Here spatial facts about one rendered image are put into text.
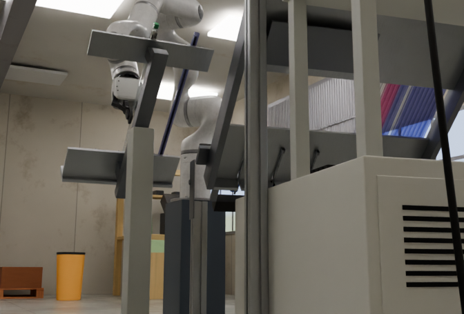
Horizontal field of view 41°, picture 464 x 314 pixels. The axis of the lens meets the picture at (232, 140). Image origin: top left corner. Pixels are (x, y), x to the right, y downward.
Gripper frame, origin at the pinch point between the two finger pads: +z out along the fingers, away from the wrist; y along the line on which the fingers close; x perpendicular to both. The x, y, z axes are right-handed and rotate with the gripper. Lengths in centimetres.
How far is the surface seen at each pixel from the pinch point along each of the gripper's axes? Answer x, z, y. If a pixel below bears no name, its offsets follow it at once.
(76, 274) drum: -605, -364, -121
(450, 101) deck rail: 33, 17, -86
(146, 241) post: -11.6, 36.3, -1.6
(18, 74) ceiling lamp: -472, -617, -30
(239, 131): 10.2, 13.7, -26.5
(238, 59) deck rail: 33.7, 13.2, -17.2
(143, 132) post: 5.2, 12.6, 0.3
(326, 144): 11, 16, -54
